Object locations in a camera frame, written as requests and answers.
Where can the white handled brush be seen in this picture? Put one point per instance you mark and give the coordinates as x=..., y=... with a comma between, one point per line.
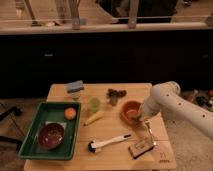
x=95, y=146

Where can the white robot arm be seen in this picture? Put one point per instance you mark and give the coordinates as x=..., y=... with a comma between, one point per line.
x=166, y=95

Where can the yellow banana toy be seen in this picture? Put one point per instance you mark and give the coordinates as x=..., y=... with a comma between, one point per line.
x=93, y=118

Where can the green plastic cup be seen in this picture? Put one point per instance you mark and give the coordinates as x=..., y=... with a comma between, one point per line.
x=94, y=105

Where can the blue grey sponge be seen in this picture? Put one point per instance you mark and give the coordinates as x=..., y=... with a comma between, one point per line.
x=74, y=86

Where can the orange round fruit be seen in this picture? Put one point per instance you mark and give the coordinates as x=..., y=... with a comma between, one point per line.
x=70, y=113

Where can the wooden table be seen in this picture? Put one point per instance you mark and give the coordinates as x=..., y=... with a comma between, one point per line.
x=114, y=157

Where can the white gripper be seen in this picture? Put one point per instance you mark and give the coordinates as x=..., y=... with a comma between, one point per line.
x=143, y=115

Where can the dark red bowl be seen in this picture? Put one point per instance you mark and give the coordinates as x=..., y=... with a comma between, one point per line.
x=51, y=136

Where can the orange bowl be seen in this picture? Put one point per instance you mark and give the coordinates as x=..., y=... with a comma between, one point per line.
x=129, y=113

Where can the dark grapes bunch toy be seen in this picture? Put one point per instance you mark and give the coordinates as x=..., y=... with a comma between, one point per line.
x=113, y=95

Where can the green plastic tray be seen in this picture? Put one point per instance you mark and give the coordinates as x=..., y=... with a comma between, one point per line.
x=51, y=112

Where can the wooden block with metal handle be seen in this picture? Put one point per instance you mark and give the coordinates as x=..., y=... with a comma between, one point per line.
x=144, y=145

